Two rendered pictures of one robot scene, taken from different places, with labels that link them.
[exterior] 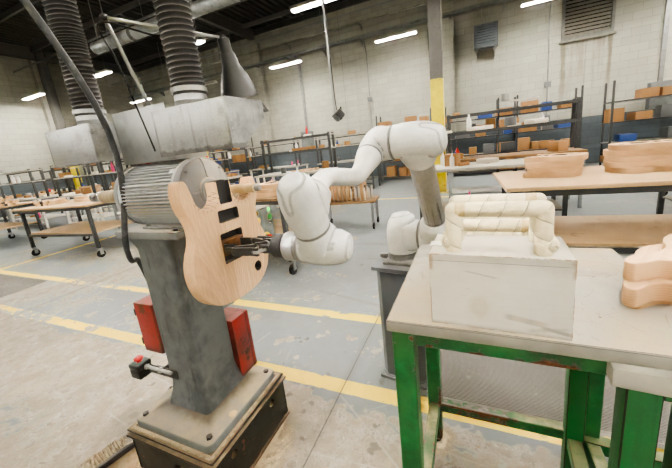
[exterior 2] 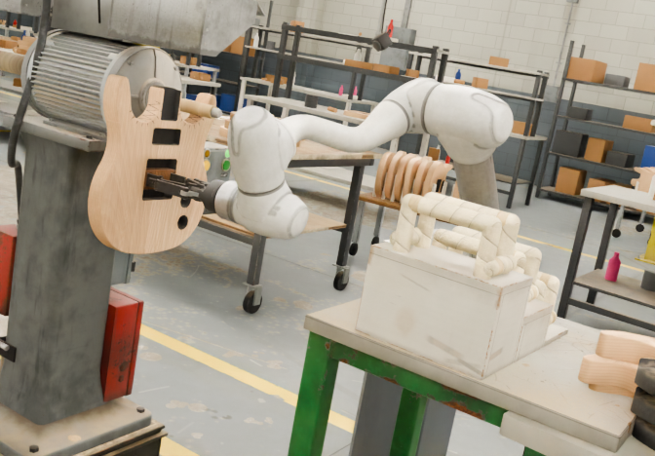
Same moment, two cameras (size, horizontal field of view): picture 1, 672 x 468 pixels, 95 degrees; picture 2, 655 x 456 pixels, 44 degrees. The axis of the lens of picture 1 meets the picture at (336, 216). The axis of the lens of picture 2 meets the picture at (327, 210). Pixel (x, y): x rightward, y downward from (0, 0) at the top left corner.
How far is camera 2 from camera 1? 0.89 m
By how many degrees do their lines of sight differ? 7
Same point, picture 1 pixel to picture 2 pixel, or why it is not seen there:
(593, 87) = not seen: outside the picture
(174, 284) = (59, 214)
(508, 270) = (441, 284)
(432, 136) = (482, 117)
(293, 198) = (244, 135)
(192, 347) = (52, 316)
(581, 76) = not seen: outside the picture
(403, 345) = (317, 353)
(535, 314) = (454, 341)
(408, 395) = (306, 422)
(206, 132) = (173, 24)
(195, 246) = (114, 161)
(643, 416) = not seen: outside the picture
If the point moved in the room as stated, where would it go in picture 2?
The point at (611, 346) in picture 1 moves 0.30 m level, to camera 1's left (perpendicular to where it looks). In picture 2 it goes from (514, 394) to (342, 355)
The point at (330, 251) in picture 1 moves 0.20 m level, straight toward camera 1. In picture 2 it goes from (272, 216) to (250, 236)
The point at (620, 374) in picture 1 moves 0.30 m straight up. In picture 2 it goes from (507, 421) to (547, 250)
